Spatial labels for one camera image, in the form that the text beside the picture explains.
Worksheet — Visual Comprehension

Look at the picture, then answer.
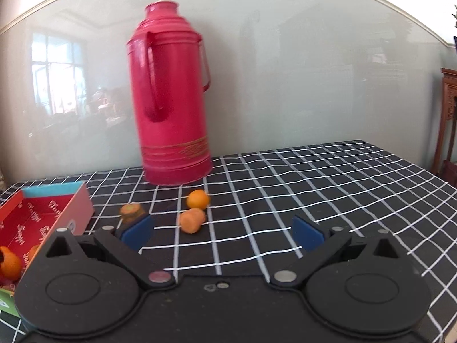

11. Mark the orange with brown top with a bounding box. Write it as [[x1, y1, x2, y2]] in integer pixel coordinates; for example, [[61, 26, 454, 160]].
[[119, 203, 146, 224]]

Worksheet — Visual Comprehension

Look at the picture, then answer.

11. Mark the black white grid tablecloth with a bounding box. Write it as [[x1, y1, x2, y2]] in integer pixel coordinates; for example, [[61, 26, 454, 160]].
[[1, 140, 456, 342]]

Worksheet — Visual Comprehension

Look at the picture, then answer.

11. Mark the green potted plant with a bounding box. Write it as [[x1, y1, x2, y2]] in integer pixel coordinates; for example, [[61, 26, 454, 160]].
[[452, 5, 457, 28]]

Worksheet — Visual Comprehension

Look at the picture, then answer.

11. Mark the round orange fruit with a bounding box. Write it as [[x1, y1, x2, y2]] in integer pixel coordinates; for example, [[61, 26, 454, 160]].
[[186, 190, 211, 211]]

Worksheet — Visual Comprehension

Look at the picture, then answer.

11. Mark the carved wooden plant stand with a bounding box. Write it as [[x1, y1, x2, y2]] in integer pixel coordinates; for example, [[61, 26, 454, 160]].
[[432, 68, 456, 188]]

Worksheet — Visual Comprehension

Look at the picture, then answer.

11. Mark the red cardboard box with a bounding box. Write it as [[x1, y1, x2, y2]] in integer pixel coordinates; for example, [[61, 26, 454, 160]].
[[1, 181, 94, 317]]

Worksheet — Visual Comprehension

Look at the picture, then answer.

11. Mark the cut orange fruit piece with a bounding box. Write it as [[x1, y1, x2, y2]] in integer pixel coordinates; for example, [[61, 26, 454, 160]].
[[179, 208, 206, 234]]

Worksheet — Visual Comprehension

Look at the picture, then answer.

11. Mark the red thermos flask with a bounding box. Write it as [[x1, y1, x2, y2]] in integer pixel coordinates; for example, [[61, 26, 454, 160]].
[[127, 1, 212, 186]]

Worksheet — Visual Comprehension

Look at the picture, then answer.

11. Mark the orange inside box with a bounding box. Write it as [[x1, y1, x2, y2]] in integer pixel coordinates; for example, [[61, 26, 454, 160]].
[[1, 246, 23, 281], [28, 245, 40, 262]]

